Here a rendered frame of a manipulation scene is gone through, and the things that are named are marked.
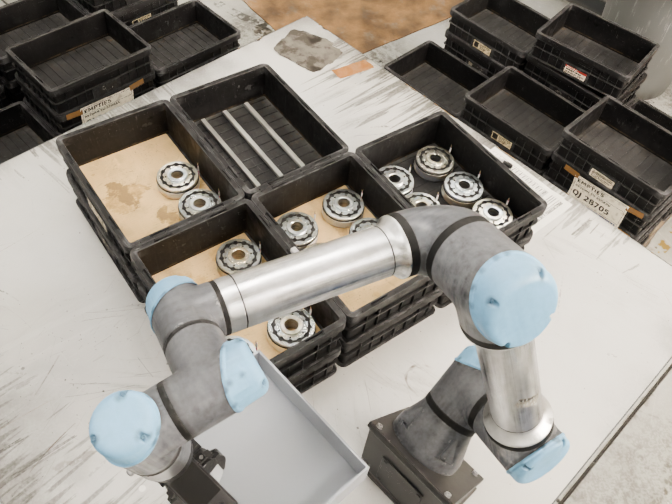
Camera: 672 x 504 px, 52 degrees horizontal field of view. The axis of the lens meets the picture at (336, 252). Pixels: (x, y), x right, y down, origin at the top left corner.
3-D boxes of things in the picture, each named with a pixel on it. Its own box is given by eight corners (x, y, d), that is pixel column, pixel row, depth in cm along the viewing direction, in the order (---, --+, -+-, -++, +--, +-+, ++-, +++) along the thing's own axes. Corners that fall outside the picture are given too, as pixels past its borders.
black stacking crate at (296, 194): (446, 288, 162) (457, 259, 153) (345, 348, 150) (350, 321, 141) (347, 183, 180) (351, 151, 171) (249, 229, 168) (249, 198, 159)
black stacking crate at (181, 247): (343, 349, 150) (348, 322, 141) (224, 420, 138) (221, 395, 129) (248, 229, 168) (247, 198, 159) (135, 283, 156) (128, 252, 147)
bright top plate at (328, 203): (371, 210, 169) (372, 209, 169) (338, 226, 165) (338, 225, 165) (348, 184, 174) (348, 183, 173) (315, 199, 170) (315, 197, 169)
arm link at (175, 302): (453, 170, 104) (131, 271, 87) (498, 206, 96) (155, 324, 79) (447, 231, 111) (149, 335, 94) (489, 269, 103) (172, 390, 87)
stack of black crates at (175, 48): (201, 65, 309) (195, -3, 282) (244, 100, 297) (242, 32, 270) (125, 102, 290) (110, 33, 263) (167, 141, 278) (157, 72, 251)
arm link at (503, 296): (523, 406, 132) (489, 199, 95) (578, 465, 121) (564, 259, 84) (472, 440, 130) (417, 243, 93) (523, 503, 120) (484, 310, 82)
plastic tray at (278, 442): (365, 479, 110) (369, 467, 106) (267, 567, 100) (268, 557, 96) (258, 364, 121) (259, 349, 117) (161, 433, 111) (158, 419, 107)
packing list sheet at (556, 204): (576, 202, 198) (576, 201, 198) (529, 243, 187) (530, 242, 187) (486, 141, 211) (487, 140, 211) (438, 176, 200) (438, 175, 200)
